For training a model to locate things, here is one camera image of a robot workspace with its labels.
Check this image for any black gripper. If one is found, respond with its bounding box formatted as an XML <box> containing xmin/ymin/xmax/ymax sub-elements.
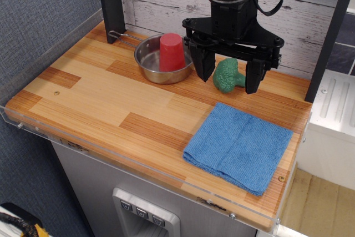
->
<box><xmin>182</xmin><ymin>0</ymin><xmax>284</xmax><ymax>94</ymax></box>

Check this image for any red plastic cup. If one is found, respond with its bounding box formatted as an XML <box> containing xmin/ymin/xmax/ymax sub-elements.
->
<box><xmin>159</xmin><ymin>33</ymin><xmax>186</xmax><ymax>72</ymax></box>

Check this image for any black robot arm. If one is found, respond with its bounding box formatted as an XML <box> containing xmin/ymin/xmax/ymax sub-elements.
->
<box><xmin>182</xmin><ymin>0</ymin><xmax>285</xmax><ymax>94</ymax></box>

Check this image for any blue folded napkin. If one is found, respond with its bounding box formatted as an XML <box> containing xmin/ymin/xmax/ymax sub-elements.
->
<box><xmin>183</xmin><ymin>103</ymin><xmax>293</xmax><ymax>196</ymax></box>

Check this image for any green toy broccoli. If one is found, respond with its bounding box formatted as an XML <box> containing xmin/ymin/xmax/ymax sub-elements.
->
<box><xmin>212</xmin><ymin>58</ymin><xmax>246</xmax><ymax>93</ymax></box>

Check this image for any white toy sink unit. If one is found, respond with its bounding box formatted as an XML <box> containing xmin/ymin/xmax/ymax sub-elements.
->
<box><xmin>296</xmin><ymin>70</ymin><xmax>354</xmax><ymax>189</ymax></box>

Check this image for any silver dispenser panel with buttons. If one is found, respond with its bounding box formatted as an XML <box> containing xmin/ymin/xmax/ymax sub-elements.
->
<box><xmin>112</xmin><ymin>188</ymin><xmax>181</xmax><ymax>236</ymax></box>

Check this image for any silver toy fridge cabinet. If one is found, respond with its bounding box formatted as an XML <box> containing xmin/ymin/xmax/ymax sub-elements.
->
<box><xmin>53</xmin><ymin>143</ymin><xmax>257</xmax><ymax>236</ymax></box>

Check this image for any yellow black object at corner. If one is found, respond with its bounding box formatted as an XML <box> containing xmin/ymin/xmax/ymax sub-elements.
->
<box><xmin>1</xmin><ymin>213</ymin><xmax>49</xmax><ymax>237</ymax></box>

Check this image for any steel pot with handle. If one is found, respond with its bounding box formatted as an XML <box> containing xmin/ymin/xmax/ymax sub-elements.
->
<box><xmin>110</xmin><ymin>31</ymin><xmax>193</xmax><ymax>84</ymax></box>

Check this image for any black right frame post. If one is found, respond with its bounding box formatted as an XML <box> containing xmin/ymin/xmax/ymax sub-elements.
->
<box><xmin>305</xmin><ymin>0</ymin><xmax>350</xmax><ymax>103</ymax></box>

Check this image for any black frame post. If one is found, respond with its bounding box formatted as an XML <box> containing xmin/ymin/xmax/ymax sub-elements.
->
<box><xmin>305</xmin><ymin>0</ymin><xmax>350</xmax><ymax>103</ymax></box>
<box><xmin>100</xmin><ymin>0</ymin><xmax>126</xmax><ymax>44</ymax></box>

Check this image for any black left frame post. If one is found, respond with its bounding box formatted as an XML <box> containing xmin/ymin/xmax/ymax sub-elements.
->
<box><xmin>100</xmin><ymin>0</ymin><xmax>126</xmax><ymax>44</ymax></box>

